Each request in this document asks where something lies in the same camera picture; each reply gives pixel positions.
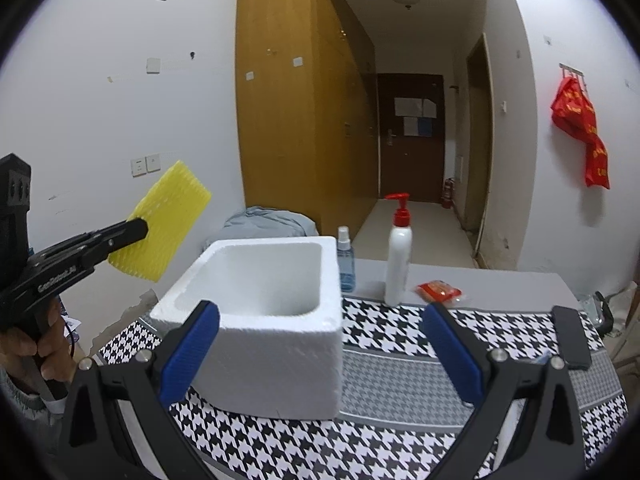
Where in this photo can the white paper notice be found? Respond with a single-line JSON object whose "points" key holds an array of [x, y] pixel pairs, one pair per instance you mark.
{"points": [[430, 108], [409, 107]]}

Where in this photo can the red hanging cloth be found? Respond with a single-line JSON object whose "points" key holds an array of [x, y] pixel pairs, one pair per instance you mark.
{"points": [[580, 120]]}

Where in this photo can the clear blue spray bottle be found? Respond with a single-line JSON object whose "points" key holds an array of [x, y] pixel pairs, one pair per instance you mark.
{"points": [[345, 270]]}

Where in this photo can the metal wall hook rack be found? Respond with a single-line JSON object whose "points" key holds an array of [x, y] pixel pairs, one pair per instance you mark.
{"points": [[571, 70]]}

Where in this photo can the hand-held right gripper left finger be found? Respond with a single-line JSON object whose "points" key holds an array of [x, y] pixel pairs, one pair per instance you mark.
{"points": [[190, 355]]}

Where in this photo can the yellow foam net sleeve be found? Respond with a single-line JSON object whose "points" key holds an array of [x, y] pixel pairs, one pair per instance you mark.
{"points": [[165, 220]]}

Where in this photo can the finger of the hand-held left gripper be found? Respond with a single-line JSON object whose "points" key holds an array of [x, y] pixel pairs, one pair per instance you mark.
{"points": [[130, 232]]}

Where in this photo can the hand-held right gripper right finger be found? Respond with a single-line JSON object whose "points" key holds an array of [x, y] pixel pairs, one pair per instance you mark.
{"points": [[452, 355]]}

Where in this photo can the houndstooth table cloth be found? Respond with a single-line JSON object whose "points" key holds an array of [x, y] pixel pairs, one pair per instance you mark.
{"points": [[390, 370]]}

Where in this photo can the white foam box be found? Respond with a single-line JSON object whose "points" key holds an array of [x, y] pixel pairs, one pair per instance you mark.
{"points": [[280, 360]]}

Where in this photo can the wooden wardrobe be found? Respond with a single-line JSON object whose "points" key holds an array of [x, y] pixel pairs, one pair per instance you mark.
{"points": [[290, 135]]}

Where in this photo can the red fire extinguisher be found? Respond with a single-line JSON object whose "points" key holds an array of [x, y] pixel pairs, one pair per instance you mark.
{"points": [[448, 194]]}

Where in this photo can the black smartphone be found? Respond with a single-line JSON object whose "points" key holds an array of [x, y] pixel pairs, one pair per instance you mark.
{"points": [[571, 335]]}

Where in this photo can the white red-pump lotion bottle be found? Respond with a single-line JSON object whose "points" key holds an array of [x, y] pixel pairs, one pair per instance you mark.
{"points": [[398, 265]]}

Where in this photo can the grey-blue bedding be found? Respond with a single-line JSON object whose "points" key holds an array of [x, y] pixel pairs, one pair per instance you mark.
{"points": [[265, 222]]}

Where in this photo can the person's left hand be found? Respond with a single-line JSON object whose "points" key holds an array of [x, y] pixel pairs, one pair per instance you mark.
{"points": [[57, 360]]}

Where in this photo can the dark brown door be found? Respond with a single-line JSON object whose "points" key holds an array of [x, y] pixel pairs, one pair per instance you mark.
{"points": [[412, 165]]}

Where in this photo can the blue and white notice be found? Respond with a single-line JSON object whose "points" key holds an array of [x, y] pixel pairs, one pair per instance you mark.
{"points": [[417, 126]]}

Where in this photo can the red snack packet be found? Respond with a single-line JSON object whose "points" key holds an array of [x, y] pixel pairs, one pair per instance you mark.
{"points": [[440, 291]]}

